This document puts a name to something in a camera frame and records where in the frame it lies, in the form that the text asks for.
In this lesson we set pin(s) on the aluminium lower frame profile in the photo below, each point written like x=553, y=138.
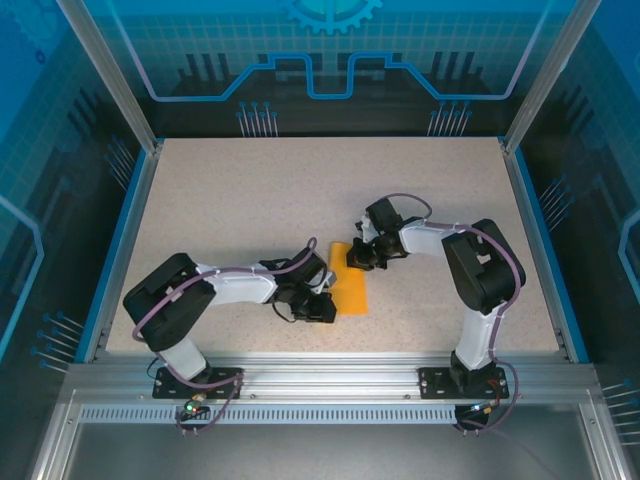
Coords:
x=52, y=440
x=607, y=445

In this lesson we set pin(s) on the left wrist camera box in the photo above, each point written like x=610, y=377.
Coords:
x=327, y=279

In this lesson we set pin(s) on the small connector with LEDs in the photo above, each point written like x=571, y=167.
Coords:
x=482, y=409
x=192, y=407

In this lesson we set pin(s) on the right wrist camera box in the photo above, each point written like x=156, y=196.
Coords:
x=369, y=229

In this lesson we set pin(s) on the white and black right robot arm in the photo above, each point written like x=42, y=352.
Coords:
x=485, y=270

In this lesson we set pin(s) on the orange paper sheet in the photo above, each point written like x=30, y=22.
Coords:
x=352, y=295

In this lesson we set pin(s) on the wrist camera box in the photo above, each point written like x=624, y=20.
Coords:
x=327, y=279
x=369, y=229

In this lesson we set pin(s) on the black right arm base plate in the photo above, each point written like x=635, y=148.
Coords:
x=432, y=382

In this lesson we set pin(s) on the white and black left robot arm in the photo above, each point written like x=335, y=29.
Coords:
x=165, y=300

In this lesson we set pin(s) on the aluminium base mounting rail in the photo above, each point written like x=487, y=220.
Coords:
x=330, y=372

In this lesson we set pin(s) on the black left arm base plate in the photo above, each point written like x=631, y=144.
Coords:
x=165, y=386

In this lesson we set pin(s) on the grey metal shelf panel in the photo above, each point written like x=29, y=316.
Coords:
x=325, y=455

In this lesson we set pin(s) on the aluminium frame post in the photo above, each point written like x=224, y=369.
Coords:
x=550, y=75
x=114, y=75

